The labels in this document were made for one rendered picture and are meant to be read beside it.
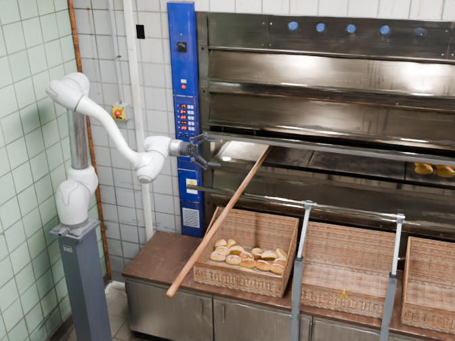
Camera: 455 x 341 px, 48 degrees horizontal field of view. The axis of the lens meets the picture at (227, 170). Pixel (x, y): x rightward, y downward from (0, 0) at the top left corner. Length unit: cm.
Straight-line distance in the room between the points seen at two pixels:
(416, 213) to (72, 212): 197
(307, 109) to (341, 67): 31
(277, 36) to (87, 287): 182
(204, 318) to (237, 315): 23
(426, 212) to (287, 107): 102
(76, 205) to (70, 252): 30
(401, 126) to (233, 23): 110
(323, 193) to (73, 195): 148
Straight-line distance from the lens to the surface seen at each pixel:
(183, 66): 313
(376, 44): 288
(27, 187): 322
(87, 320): 334
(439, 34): 287
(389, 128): 299
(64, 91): 273
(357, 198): 320
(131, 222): 383
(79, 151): 301
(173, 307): 334
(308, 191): 323
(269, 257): 331
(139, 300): 343
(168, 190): 354
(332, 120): 300
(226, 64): 306
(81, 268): 310
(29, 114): 316
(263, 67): 300
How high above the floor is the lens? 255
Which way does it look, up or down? 26 degrees down
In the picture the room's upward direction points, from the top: 1 degrees counter-clockwise
